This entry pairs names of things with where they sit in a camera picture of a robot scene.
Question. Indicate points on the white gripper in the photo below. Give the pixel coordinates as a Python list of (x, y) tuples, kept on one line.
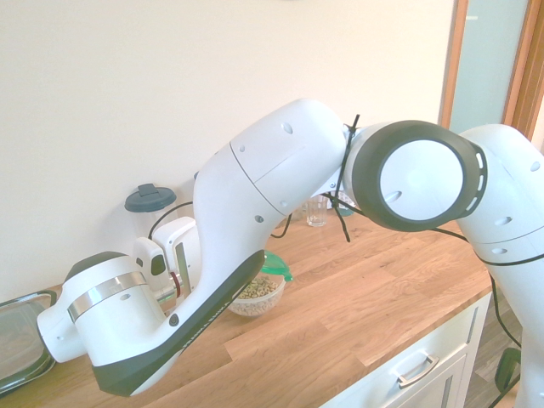
[(178, 231)]

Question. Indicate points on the green round container lid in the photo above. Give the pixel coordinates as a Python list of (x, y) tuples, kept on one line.
[(274, 265)]

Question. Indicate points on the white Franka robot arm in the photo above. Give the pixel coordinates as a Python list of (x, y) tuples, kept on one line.
[(276, 170)]

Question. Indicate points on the clear jug dark teal lid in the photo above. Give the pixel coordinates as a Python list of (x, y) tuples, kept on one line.
[(149, 200)]

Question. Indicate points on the clear plastic food bowl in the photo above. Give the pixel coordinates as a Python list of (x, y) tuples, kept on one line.
[(259, 307)]

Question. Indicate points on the rectangular glass container green clips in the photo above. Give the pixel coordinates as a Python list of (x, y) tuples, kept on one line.
[(17, 331)]

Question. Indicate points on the beige cereal rings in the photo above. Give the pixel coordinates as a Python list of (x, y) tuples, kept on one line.
[(259, 287)]

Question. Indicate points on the clear drinking glass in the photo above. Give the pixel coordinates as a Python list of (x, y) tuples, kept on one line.
[(316, 217)]

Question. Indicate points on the white cabinet drawer front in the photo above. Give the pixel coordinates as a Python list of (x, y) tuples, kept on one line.
[(425, 340)]

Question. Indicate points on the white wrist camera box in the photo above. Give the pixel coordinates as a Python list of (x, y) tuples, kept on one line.
[(149, 259)]

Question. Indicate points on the wooden door frame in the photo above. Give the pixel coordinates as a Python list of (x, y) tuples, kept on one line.
[(455, 42)]

